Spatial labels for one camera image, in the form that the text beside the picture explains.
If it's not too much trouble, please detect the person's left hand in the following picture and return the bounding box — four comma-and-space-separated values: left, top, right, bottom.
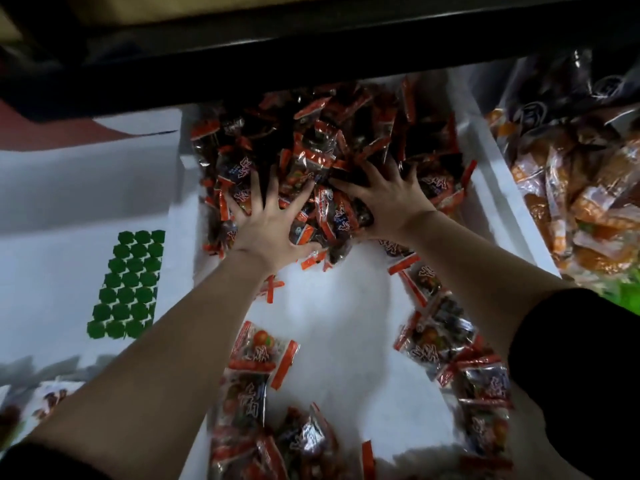
225, 167, 321, 278

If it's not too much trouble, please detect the person's right hand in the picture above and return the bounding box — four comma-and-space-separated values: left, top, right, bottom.
330, 159, 441, 246

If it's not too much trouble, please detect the pile of dark red packets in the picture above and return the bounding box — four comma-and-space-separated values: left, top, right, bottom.
190, 79, 517, 480

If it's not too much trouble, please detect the pile of brown packets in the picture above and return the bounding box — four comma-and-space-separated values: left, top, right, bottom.
487, 53, 640, 278

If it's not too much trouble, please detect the pile of green packets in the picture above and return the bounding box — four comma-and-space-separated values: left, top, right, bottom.
600, 269, 640, 316

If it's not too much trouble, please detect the pile of white printed packets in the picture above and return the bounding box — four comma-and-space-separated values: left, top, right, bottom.
0, 379, 88, 451

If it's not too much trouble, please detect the person's left forearm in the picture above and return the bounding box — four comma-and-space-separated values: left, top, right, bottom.
25, 249, 273, 480

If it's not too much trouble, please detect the green leaf-pattern sheet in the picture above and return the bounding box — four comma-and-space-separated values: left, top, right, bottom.
85, 229, 168, 341

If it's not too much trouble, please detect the black metal guard rail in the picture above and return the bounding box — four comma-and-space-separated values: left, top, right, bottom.
0, 0, 640, 123

